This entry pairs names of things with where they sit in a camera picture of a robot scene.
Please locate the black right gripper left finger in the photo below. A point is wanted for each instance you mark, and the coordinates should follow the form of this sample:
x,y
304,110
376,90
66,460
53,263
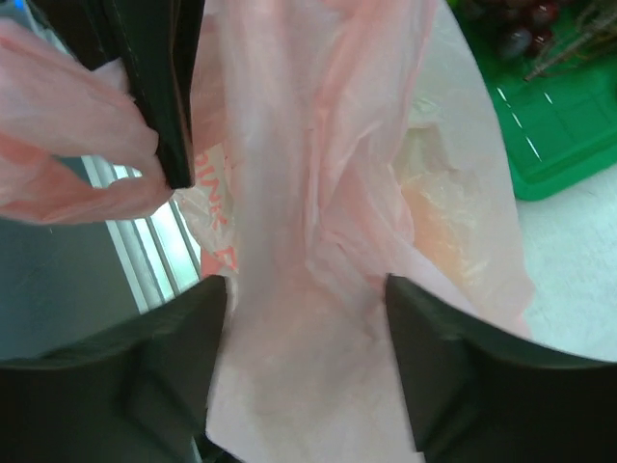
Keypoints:
x,y
136,392

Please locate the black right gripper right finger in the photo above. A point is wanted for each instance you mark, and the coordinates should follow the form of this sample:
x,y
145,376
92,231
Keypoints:
x,y
475,393

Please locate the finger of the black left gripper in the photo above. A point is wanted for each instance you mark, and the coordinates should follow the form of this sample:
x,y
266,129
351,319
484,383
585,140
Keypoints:
x,y
157,43

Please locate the pink plastic bag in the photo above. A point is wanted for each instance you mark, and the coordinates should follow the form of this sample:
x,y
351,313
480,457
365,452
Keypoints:
x,y
336,143

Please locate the purple fake grapes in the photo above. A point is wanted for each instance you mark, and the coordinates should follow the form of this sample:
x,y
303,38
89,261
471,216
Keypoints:
x,y
512,28

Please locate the green plastic basket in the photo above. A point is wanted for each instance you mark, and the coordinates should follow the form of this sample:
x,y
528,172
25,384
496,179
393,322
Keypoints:
x,y
556,110

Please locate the aluminium front rail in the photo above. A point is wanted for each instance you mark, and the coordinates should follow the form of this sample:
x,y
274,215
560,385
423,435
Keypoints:
x,y
142,263

